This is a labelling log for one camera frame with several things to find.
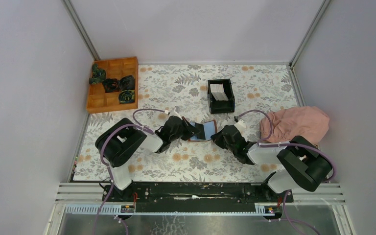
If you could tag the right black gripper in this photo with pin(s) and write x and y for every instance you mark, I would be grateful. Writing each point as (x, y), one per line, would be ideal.
(217, 139)

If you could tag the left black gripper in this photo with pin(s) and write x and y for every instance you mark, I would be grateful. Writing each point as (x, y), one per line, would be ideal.
(189, 129)

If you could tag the brown leather card holder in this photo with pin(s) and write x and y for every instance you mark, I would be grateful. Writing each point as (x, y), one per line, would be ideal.
(206, 130)

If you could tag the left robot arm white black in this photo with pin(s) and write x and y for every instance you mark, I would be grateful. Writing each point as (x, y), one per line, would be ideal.
(119, 143)

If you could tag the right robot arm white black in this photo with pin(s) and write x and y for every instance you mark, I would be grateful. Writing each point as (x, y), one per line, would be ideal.
(305, 166)

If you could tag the black card box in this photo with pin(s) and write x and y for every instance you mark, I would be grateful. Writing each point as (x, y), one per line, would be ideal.
(220, 107)

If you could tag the stack of credit cards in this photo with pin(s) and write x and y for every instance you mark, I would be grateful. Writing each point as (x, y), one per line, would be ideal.
(217, 90)

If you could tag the pink crumpled cloth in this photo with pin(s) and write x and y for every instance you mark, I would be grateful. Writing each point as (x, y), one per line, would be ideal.
(309, 122)

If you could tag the green black rolled sock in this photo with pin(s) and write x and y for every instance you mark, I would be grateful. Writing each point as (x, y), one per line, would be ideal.
(126, 96)

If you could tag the black rolled sock right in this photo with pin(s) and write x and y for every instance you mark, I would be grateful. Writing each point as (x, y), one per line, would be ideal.
(127, 83)

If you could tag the orange wooden compartment tray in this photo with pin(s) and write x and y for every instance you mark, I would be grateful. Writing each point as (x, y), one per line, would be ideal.
(98, 101)

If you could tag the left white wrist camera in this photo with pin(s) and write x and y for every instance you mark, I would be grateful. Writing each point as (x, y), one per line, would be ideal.
(174, 112)

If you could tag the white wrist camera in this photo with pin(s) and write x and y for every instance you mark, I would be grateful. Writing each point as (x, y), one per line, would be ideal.
(240, 125)
(174, 112)

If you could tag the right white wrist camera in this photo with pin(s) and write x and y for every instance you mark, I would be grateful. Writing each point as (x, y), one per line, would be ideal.
(240, 125)

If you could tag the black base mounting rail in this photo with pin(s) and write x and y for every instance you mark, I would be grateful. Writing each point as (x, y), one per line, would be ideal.
(150, 197)

